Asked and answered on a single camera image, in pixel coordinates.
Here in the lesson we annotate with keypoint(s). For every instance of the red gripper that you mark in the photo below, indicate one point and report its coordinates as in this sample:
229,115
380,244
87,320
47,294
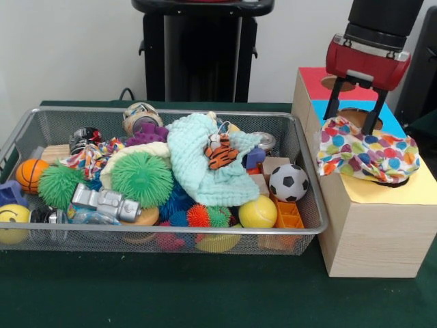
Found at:
368,65

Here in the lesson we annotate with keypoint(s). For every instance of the large polka dot cloth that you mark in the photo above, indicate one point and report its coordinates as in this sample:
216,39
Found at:
358,153

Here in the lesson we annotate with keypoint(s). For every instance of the wooden box with three holes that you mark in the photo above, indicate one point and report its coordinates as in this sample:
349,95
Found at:
375,232

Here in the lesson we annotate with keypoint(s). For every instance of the silver mesh bin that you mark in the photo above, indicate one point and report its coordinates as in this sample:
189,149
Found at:
85,118

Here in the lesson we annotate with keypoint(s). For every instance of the dark green tablecloth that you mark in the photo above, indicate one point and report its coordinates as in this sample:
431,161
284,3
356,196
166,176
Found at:
426,128
170,294

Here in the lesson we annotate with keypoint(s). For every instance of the black stand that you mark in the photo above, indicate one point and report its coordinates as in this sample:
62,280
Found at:
421,68

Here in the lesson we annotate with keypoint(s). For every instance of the black and white soccer ball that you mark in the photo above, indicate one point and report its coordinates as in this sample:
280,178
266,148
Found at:
288,182

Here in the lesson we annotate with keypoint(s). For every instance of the small tiger plush toy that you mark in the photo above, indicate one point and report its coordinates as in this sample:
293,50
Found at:
220,155

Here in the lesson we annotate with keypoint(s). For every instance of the yellow tennis ball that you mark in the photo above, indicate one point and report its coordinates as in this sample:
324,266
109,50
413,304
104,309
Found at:
257,212

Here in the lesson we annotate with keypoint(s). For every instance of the mint green cloth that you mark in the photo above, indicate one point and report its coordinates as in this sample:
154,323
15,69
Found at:
191,157

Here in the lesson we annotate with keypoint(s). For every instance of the large green spiky ball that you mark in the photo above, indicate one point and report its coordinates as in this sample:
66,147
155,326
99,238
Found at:
141,179

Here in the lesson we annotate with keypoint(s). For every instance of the silver robot toy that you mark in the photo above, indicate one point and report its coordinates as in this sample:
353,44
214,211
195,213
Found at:
106,203

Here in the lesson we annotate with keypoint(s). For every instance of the colourful patterned cloth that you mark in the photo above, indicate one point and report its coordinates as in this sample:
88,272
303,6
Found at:
92,159

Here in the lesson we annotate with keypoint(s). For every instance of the black and red can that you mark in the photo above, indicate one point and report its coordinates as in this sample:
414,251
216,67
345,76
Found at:
83,136

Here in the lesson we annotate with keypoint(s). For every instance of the small wooden block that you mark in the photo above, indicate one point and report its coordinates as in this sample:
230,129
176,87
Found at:
54,153

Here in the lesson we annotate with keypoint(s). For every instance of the small green spiky ball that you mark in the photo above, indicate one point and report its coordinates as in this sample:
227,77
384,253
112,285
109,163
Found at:
58,186

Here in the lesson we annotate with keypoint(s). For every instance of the orange basketball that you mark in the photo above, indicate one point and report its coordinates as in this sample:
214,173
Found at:
30,174

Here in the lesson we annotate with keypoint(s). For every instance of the yellow smiley ball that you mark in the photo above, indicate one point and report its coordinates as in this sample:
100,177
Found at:
13,218

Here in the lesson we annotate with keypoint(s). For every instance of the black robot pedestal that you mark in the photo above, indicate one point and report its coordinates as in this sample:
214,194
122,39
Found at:
205,51

